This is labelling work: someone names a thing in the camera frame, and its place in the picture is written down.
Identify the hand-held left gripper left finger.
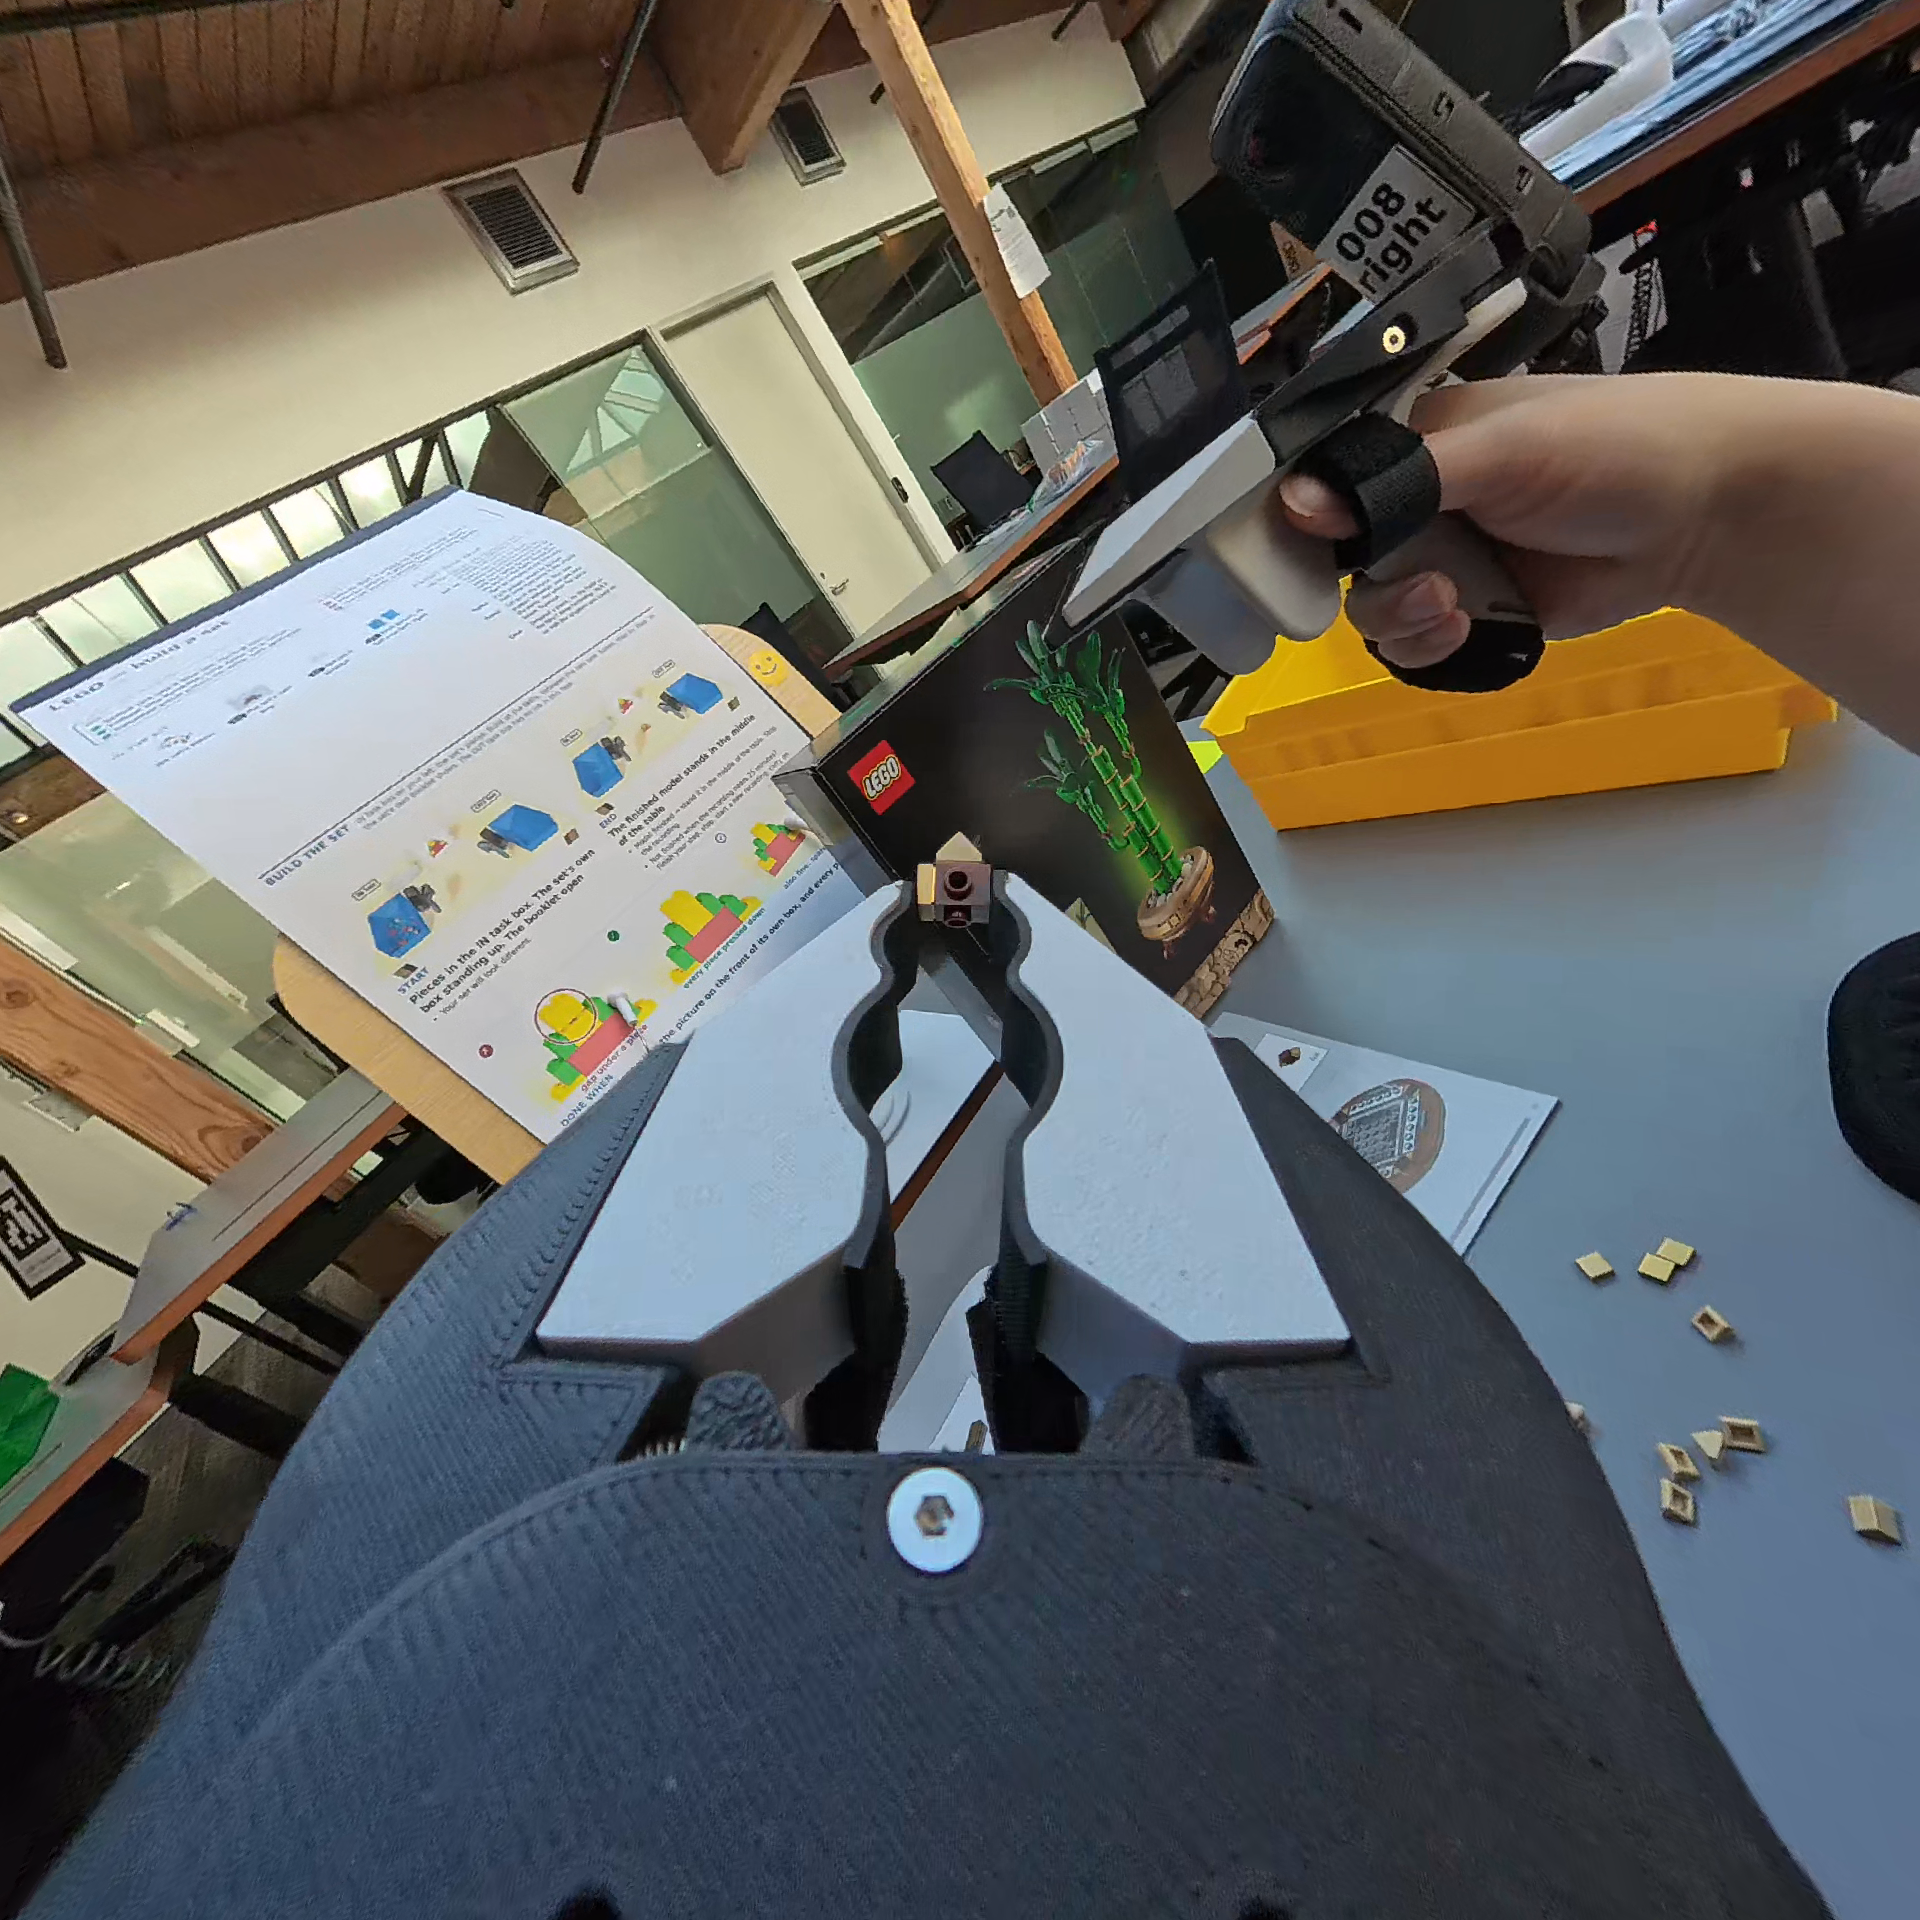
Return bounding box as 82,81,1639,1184
536,882,920,1411

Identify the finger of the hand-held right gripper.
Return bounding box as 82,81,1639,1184
1056,415,1287,633

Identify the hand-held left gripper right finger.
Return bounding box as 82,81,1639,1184
983,870,1352,1397

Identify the person's right forearm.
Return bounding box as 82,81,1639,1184
1722,376,1920,719

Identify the black lego set box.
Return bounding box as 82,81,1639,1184
814,536,1276,1025

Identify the scatter of tan lego pieces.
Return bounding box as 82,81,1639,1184
1560,1238,1903,1547

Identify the person's right hand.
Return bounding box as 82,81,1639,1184
1280,371,1741,672

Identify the dark computer monitor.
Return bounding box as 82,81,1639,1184
1091,256,1250,500

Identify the black office chair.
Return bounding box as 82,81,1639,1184
927,429,1032,536

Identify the wooden edged desk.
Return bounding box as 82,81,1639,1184
823,448,1126,680
0,1061,411,1562

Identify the cluttered work table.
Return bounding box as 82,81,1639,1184
1514,0,1920,216

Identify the wooden display board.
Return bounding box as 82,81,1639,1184
270,621,845,1187

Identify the yellow plastic bin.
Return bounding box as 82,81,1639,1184
1198,604,1843,831

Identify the white printed sheet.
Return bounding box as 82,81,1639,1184
6,487,845,1145

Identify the small marker tag sign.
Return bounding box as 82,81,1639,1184
0,1156,88,1301

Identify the black quilted wrist rest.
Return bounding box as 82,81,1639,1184
1824,930,1920,1204

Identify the green plastic bin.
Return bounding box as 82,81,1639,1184
0,1361,66,1487

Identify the white paper on post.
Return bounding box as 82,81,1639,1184
980,181,1056,301

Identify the wall air vent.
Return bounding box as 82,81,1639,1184
441,166,583,298
772,83,850,185

